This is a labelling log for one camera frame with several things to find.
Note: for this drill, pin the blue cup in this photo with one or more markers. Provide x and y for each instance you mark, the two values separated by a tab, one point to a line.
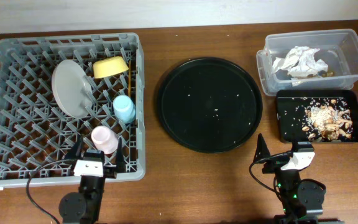
124	108

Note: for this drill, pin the grey-green plate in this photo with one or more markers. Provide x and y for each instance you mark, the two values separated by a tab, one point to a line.
70	89

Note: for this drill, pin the grey dishwasher rack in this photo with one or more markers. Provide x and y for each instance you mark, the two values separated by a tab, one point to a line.
35	134

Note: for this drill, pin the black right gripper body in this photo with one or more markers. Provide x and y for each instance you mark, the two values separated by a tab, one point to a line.
285	180

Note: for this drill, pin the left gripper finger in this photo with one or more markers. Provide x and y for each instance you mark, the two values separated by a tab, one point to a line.
75	152
120	159

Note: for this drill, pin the round black tray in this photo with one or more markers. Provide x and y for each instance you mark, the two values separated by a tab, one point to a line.
209	105

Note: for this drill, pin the yellow bowl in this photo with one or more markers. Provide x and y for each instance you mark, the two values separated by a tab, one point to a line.
109	67

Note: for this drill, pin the crumpled white tissue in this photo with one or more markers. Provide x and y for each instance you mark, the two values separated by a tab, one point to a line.
300	63

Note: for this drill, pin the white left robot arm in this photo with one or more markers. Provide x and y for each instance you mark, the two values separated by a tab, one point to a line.
84	205

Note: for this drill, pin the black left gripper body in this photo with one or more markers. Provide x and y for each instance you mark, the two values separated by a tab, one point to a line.
109	172

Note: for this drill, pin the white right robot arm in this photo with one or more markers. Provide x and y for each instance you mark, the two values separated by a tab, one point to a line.
302	199

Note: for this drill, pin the pink cup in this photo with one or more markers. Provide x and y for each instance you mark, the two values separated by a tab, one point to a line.
105	139

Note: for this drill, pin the black rectangular tray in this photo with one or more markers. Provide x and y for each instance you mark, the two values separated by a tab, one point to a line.
290	112

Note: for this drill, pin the clear plastic bin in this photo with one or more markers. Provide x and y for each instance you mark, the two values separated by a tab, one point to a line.
337	48

